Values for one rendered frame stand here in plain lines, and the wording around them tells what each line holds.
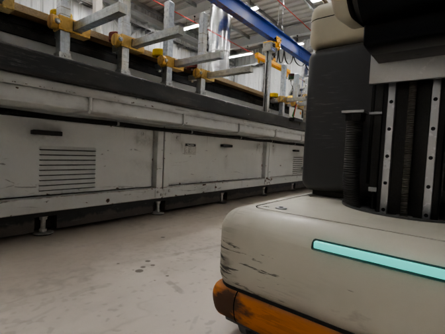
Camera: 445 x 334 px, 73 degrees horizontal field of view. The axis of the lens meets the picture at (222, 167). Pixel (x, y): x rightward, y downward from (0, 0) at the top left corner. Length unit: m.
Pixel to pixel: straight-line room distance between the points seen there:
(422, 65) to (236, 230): 0.49
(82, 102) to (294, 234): 1.00
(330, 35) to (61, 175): 1.21
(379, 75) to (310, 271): 0.44
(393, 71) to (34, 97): 1.09
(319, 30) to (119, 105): 0.87
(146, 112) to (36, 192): 0.58
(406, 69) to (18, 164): 1.35
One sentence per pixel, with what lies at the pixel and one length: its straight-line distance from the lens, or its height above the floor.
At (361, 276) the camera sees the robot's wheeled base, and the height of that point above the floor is 0.22.
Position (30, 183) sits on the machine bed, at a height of 0.22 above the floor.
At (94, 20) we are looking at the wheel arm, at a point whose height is 0.81.
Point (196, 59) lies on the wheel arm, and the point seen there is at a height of 0.82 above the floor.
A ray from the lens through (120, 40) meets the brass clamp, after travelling 1.42.
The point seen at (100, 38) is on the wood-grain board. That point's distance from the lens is 1.57.
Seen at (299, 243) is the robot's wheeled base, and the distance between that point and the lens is 0.54.
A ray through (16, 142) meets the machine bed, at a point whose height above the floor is 0.39.
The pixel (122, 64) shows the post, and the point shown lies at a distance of 1.41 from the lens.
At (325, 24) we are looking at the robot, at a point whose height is 0.75.
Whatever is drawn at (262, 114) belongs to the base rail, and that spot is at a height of 0.67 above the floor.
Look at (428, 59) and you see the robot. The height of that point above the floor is 0.59.
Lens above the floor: 0.40
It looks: 3 degrees down
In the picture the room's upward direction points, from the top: 3 degrees clockwise
